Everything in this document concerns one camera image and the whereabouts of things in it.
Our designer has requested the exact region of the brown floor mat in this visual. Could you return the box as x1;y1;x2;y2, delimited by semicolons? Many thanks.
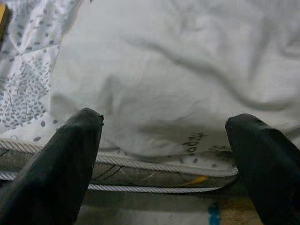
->
220;199;261;225

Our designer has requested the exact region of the white quilted mattress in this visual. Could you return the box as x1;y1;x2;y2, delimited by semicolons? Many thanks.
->
0;0;240;195

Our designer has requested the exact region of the white tree-print pillow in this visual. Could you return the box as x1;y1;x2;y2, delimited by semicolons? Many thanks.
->
50;0;300;176

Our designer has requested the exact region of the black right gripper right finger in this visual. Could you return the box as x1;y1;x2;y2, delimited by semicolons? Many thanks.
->
225;113;300;225

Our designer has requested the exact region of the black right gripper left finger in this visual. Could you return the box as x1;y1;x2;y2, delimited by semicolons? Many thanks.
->
0;107;105;225

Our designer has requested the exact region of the blue floor tape piece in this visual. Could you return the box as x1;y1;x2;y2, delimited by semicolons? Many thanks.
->
208;202;221;225

